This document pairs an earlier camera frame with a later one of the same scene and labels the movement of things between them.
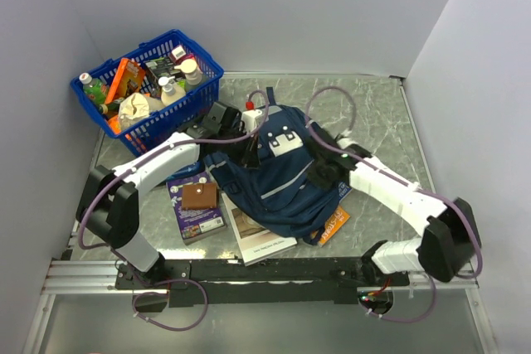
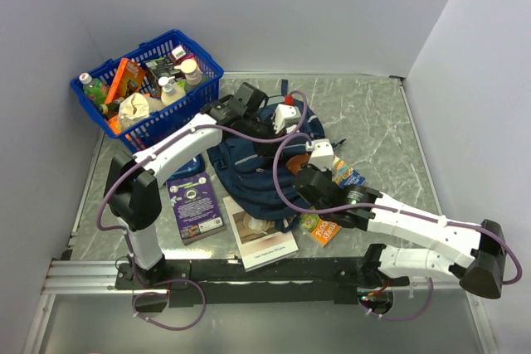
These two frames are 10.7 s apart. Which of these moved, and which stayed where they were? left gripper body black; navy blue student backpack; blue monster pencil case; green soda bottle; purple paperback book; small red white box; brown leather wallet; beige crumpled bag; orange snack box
Moved: brown leather wallet; navy blue student backpack; left gripper body black
Stayed: beige crumpled bag; green soda bottle; small red white box; blue monster pencil case; purple paperback book; orange snack box
